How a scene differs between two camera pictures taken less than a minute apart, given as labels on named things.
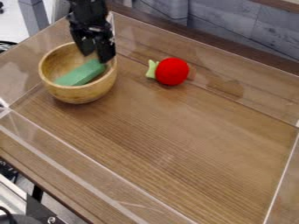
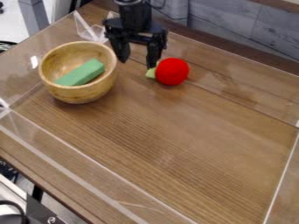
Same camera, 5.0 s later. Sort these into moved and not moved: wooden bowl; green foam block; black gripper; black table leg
Moved: black gripper
Not moved: green foam block; wooden bowl; black table leg
